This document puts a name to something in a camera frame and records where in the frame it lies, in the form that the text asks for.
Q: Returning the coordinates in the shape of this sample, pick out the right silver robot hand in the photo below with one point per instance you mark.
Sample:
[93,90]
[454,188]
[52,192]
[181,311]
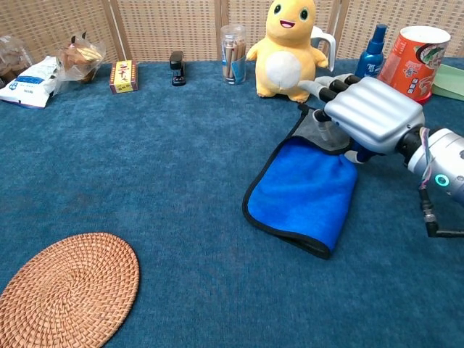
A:
[373,112]

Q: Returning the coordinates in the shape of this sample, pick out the grey and blue cloth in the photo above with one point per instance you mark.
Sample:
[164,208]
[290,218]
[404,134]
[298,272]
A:
[301,188]

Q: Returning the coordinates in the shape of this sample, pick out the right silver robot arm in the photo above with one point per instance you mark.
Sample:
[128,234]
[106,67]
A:
[446,156]

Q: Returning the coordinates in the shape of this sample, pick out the blue spray bottle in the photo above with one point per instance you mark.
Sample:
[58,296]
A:
[373,54]

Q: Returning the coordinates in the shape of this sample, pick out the red instant noodle cup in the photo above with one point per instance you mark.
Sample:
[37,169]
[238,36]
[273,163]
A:
[409,61]

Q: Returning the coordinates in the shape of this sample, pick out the white plastic pitcher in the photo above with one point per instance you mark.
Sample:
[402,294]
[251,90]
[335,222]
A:
[316,34]

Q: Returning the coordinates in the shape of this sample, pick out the yellow plush toy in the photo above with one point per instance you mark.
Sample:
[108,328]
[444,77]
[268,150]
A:
[286,47]

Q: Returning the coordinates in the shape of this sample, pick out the clear jar of pencils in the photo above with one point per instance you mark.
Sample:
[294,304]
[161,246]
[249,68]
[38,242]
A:
[233,54]

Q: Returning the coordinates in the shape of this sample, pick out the dark blue table cover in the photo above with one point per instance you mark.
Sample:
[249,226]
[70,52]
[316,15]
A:
[181,163]

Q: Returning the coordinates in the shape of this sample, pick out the black stapler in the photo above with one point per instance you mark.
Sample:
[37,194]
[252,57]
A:
[177,65]

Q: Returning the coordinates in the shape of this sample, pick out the woven folding screen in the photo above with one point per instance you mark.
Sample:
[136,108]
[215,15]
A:
[163,29]

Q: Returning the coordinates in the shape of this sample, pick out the yellow red small box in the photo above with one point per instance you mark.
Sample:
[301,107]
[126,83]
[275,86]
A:
[123,76]

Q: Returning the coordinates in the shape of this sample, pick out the clear bag of bread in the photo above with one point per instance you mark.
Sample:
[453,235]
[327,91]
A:
[81,58]

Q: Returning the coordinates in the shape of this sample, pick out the white blue snack packet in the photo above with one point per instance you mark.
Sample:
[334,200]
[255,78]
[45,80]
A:
[29,83]

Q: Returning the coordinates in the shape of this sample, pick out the round woven rattan coaster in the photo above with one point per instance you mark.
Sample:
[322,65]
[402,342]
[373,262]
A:
[69,293]

